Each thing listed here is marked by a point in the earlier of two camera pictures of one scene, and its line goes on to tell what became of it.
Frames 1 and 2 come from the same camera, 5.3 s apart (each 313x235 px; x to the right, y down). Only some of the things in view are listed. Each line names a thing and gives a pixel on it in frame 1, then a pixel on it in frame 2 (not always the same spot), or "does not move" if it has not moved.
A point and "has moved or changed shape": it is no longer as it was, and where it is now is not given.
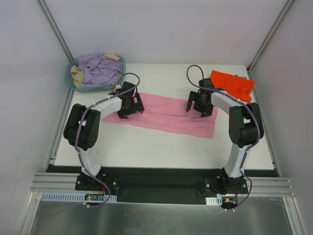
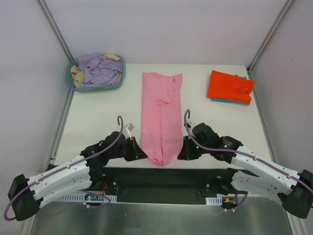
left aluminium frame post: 52,22 does not move
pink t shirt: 168,115 has moved or changed shape
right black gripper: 198,105 to 190,150
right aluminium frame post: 286,7 does not move
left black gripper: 133,107 to 132,150
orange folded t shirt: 238,86 does not move
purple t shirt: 98,71 does not move
